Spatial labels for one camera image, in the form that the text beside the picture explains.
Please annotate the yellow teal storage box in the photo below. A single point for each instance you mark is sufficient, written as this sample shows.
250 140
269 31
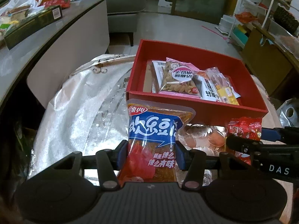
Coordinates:
240 35

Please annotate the red wrinkled packet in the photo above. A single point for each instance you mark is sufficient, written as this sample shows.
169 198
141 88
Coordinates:
56 4

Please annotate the yellow snack packet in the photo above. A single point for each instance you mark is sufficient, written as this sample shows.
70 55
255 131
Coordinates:
230 96

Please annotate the red cardboard box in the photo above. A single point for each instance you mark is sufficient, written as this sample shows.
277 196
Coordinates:
186 110

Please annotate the red snack packet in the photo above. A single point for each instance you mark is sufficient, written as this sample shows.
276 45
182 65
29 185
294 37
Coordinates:
245 128

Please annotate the dark green box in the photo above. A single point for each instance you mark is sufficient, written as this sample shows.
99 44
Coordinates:
32 25

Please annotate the wooden cabinet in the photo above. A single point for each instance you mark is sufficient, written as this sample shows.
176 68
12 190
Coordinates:
264 58

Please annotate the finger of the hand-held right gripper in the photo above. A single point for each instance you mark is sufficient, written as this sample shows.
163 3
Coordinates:
272 132
243 144

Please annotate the grey long table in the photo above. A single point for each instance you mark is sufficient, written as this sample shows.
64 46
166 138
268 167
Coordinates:
70 58

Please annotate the white barcode snack packet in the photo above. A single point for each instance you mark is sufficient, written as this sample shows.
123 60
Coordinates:
158 74

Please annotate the orange red plastic bag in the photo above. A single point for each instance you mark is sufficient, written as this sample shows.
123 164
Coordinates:
246 17

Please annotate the pink nut packet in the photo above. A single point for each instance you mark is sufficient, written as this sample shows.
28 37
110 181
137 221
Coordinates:
179 84

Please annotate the white black print snack packet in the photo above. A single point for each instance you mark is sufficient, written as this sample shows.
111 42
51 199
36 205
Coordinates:
210 93

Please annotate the dark woven basket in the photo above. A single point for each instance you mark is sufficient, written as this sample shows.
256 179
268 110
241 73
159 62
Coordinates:
286 19

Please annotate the orange blue label snack packet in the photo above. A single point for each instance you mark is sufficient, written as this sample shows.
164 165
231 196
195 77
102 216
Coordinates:
151 130

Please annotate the white plastic bag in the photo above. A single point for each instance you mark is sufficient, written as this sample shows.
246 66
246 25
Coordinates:
23 0

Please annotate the clear sausage packet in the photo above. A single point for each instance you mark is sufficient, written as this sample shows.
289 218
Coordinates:
219 79

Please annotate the white shiny tablecloth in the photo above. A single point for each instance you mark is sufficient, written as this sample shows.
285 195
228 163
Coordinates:
77 112

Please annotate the grey green sofa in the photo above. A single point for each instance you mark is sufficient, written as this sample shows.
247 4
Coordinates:
123 7

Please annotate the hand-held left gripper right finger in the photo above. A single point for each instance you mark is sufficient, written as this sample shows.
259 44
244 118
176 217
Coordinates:
181 157

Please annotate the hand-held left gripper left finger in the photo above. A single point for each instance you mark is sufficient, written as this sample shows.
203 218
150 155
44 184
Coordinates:
121 154

